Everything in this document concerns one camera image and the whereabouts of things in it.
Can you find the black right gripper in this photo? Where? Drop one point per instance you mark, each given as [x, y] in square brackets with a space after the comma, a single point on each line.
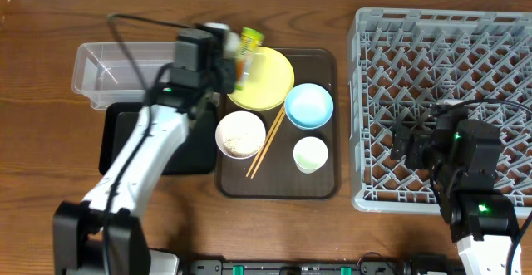
[411, 143]

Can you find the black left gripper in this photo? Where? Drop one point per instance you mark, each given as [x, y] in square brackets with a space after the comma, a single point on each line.
[229, 72]

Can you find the green snack wrapper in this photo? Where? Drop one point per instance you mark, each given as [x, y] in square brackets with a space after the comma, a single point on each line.
[250, 41]

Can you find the white bowl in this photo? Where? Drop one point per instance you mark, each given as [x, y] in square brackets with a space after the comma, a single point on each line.
[240, 123]

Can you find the light blue bowl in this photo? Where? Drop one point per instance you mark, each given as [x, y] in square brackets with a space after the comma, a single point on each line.
[309, 106]

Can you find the pale green cup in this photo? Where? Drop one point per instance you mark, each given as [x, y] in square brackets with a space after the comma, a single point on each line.
[310, 154]

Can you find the rice pile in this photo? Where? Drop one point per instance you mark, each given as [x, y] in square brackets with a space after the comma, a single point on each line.
[241, 146]

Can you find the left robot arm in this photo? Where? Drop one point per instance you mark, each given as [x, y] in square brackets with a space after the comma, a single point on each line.
[102, 234]

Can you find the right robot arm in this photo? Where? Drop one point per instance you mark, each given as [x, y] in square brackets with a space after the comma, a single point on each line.
[461, 157]

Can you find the grey dishwasher rack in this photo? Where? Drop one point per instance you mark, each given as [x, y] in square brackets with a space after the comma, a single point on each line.
[401, 62]

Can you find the yellow plate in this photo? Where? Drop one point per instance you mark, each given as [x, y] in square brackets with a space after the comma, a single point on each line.
[270, 79]

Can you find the wooden chopstick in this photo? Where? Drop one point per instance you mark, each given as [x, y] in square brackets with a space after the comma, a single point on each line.
[266, 142]
[270, 146]

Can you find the black plastic tray bin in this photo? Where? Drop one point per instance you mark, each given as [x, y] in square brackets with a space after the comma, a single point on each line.
[196, 156]

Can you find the brown serving tray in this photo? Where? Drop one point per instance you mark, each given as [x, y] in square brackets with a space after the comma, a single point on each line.
[277, 176]

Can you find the clear plastic bin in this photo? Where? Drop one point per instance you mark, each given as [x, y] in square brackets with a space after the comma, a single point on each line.
[104, 75]

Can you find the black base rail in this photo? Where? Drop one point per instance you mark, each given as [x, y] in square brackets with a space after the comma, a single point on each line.
[371, 263]

